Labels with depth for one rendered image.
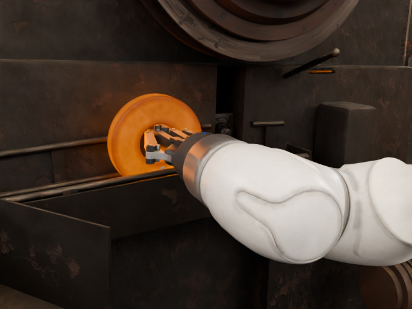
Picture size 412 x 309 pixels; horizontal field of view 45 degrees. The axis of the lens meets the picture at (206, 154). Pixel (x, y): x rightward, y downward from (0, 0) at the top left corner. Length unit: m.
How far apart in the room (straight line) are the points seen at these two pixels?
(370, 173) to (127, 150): 0.39
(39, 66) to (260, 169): 0.46
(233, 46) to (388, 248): 0.41
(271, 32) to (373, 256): 0.41
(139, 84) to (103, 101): 0.07
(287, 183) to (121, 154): 0.38
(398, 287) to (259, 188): 0.55
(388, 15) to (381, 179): 0.72
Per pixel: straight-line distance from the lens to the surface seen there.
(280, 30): 0.85
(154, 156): 0.67
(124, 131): 0.78
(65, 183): 0.83
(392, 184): 0.56
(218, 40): 0.81
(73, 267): 0.57
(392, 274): 0.98
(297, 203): 0.45
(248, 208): 0.47
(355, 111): 0.98
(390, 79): 1.18
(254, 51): 0.84
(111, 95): 0.86
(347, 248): 0.58
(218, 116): 0.97
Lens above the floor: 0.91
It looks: 12 degrees down
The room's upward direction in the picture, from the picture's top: 2 degrees clockwise
